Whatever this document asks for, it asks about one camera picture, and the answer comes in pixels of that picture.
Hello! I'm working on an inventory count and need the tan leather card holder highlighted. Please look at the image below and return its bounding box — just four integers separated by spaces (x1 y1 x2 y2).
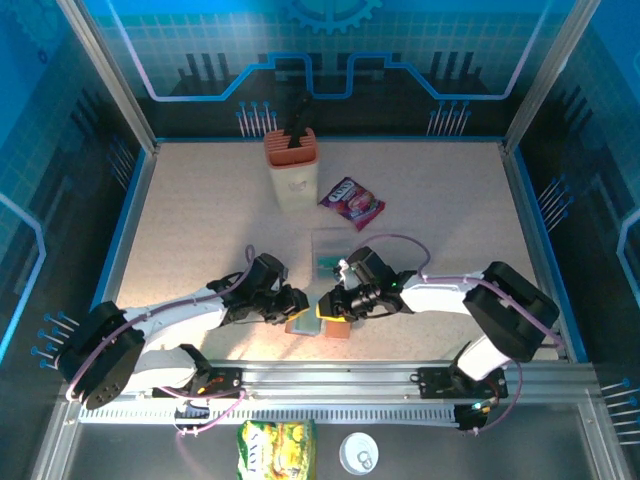
284 307 352 341

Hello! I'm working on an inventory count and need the aluminium frame post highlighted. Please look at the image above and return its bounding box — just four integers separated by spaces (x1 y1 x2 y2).
55 0 162 154
501 0 602 154

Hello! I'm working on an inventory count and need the teal credit card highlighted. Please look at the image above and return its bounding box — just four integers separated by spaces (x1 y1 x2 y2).
315 253 347 279

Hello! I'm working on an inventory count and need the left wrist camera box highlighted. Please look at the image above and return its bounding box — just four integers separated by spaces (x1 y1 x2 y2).
248 252 291 292

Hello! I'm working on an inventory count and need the green yellow snack bag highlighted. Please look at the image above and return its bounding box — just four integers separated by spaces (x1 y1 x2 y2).
236 419 318 480

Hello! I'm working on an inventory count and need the black knife handle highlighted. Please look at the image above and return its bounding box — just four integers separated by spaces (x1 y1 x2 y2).
287 92 316 150

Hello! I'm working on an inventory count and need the purple candy bag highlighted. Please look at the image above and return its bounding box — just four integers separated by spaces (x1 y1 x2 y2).
318 175 387 233

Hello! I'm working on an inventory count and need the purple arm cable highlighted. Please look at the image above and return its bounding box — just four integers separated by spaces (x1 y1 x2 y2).
64 243 257 480
355 232 565 436

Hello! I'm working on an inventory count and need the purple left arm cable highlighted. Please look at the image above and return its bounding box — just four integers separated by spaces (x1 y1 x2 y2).
64 243 257 480

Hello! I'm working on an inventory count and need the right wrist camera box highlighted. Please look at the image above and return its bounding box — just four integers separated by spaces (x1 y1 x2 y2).
335 245 399 291

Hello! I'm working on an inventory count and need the beige knife block orange top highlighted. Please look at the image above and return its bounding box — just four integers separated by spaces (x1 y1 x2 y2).
263 127 321 212

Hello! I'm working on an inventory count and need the grey slotted cable duct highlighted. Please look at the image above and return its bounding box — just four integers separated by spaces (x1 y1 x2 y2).
77 403 461 426

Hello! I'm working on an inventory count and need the white tin can lid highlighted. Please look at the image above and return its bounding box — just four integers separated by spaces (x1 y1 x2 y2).
338 431 380 474

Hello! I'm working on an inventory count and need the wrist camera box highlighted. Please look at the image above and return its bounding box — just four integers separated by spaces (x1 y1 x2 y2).
248 252 291 292
335 245 399 291

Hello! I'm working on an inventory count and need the aluminium table rail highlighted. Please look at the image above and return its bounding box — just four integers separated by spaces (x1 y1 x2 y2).
62 360 601 396

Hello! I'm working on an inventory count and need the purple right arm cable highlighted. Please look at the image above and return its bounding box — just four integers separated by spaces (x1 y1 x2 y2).
355 232 565 436

